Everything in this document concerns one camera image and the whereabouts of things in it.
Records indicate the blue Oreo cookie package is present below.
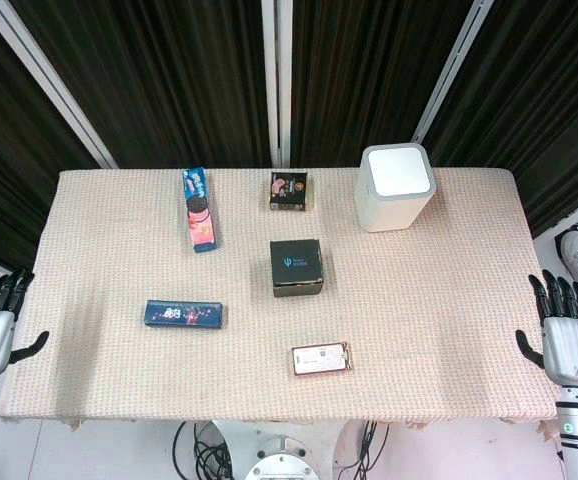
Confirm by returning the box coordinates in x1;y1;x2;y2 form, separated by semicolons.
181;166;220;254

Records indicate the white lidded trash bin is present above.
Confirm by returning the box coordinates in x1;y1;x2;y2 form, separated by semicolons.
356;143;438;233

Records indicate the beige woven tablecloth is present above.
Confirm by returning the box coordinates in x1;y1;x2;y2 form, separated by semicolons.
0;167;578;444

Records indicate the dark blue snack box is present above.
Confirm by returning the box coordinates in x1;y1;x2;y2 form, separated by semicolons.
144;299;227;330

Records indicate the black pleated curtain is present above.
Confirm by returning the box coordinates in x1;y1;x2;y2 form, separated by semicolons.
0;0;578;271

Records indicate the black cardboard cube box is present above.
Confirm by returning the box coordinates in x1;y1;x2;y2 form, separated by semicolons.
269;239;326;299

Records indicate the black floor cable bundle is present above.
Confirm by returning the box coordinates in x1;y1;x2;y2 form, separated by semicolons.
173;419;238;480
357;419;391;480

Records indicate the silver aluminium frame post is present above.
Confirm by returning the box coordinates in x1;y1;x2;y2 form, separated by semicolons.
412;0;495;144
0;0;119;169
261;0;294;169

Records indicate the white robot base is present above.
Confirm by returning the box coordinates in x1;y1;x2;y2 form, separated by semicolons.
207;418;370;480

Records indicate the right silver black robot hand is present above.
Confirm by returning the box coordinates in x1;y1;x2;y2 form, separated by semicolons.
515;269;578;387

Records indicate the black luncheon meat tin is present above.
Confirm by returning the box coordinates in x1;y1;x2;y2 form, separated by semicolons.
269;170;315;212

